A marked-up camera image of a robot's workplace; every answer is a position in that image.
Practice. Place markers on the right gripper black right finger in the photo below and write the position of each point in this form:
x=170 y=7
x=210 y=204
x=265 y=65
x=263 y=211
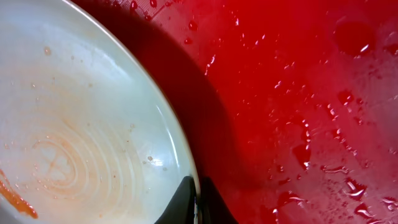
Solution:
x=213 y=208

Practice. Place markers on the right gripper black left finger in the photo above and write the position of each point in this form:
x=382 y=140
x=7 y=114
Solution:
x=181 y=208

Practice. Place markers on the white plate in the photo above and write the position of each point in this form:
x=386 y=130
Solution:
x=87 y=136

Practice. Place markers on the red plastic serving tray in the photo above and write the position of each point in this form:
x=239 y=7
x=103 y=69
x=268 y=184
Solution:
x=290 y=107

